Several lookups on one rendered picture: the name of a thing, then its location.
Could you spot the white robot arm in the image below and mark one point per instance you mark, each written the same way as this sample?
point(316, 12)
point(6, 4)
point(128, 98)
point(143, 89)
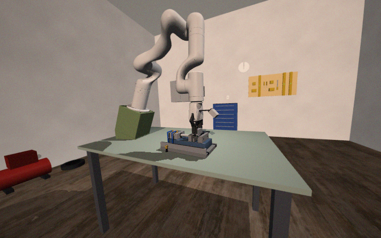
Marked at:
point(191, 30)

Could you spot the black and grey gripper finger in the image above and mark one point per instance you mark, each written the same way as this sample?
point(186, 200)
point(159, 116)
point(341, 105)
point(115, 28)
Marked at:
point(199, 123)
point(193, 125)

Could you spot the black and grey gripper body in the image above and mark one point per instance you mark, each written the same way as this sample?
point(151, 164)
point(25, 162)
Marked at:
point(194, 108)

